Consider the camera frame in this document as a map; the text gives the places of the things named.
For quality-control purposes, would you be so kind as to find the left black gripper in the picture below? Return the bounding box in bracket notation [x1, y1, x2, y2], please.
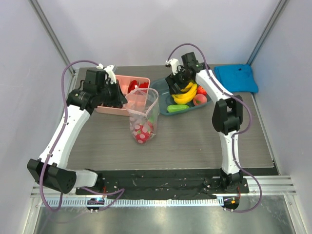
[97, 79, 127, 106]

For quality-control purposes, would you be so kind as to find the yellow banana bunch toy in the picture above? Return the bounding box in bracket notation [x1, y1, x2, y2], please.
[171, 83, 197, 104]

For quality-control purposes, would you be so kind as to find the clear pink zip top bag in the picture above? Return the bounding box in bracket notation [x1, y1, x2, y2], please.
[124, 88, 160, 138]

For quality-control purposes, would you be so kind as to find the pink dragon fruit toy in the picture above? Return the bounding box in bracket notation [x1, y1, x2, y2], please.
[132, 117, 156, 144]

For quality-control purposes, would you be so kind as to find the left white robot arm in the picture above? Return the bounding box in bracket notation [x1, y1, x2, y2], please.
[27, 65, 127, 195]

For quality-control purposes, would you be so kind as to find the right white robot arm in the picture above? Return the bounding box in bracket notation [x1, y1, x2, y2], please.
[165, 52, 243, 193]

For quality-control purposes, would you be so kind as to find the pink divided organizer box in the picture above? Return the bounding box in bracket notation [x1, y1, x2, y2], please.
[96, 75, 151, 116]

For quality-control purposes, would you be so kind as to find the teal plastic fruit tray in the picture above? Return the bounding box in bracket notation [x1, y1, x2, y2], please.
[150, 78, 212, 116]

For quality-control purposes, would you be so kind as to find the red fabric item left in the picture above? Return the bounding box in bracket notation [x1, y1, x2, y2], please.
[128, 80, 138, 93]

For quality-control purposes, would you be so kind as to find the red fabric item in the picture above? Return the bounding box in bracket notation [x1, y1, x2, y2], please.
[139, 82, 150, 93]
[128, 80, 138, 93]

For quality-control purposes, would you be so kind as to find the green cucumber toy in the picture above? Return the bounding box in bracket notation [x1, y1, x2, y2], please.
[167, 104, 190, 113]

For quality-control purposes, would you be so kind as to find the red strawberry toy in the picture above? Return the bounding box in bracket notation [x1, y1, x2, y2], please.
[196, 85, 207, 96]

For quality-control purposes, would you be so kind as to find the pink peach toy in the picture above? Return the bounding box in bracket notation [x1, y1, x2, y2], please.
[193, 94, 207, 106]

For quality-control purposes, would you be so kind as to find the red fabric item right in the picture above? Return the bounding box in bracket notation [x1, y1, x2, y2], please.
[139, 82, 150, 93]

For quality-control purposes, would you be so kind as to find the folded blue cloth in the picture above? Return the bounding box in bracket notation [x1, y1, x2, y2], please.
[214, 64, 258, 93]

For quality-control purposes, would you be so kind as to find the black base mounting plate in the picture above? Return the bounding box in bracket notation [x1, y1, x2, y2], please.
[75, 170, 249, 195]

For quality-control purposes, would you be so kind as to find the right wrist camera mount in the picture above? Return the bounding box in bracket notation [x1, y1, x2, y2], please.
[165, 58, 180, 75]

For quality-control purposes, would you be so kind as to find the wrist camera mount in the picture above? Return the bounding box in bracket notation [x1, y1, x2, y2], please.
[96, 63, 117, 84]
[165, 58, 180, 75]

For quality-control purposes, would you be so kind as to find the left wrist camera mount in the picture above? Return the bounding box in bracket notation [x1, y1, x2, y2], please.
[96, 63, 117, 84]

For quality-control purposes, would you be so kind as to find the white slotted cable duct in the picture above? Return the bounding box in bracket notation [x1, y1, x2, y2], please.
[41, 197, 224, 207]

